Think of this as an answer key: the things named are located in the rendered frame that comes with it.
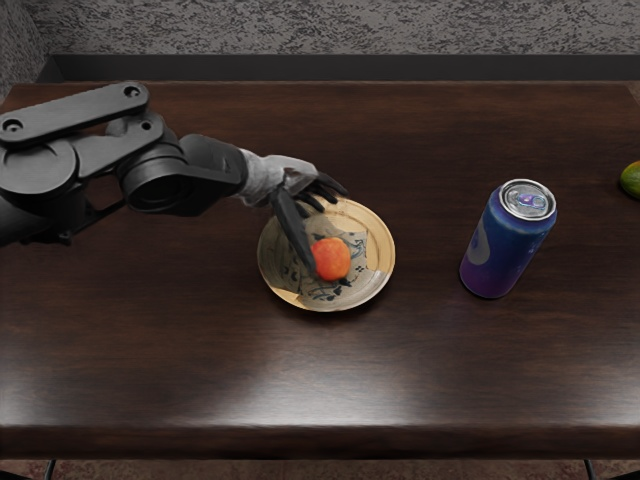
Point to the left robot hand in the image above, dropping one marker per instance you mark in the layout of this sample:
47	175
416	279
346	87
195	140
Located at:
272	172

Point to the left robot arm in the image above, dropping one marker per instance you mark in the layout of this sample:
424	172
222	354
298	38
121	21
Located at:
150	165

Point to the orange round fruit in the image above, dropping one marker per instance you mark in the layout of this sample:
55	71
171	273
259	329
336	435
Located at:
331	259

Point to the round patterned plate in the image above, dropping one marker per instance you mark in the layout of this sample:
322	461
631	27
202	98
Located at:
370	240

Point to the green yellow fruit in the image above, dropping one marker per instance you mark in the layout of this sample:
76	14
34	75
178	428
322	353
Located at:
632	179

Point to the blue purple drink can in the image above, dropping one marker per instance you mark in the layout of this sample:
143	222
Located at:
505	240

